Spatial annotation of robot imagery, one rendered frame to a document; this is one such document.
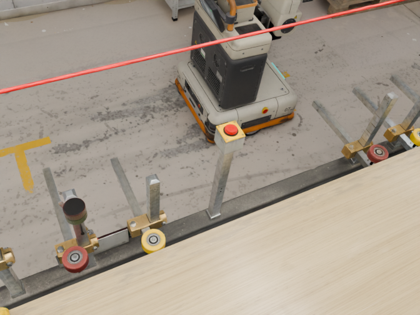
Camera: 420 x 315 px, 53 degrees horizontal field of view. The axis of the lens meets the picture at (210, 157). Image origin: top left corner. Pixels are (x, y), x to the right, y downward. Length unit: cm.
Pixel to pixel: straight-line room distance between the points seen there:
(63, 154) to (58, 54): 100
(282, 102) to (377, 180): 124
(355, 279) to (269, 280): 29
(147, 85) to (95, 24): 84
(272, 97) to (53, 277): 182
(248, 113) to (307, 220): 131
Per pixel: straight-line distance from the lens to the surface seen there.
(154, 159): 277
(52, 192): 164
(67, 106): 313
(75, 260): 145
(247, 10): 247
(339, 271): 153
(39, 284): 167
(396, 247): 167
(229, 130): 131
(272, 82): 298
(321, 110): 208
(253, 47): 242
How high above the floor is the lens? 220
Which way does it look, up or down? 52 degrees down
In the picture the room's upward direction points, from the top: 10 degrees clockwise
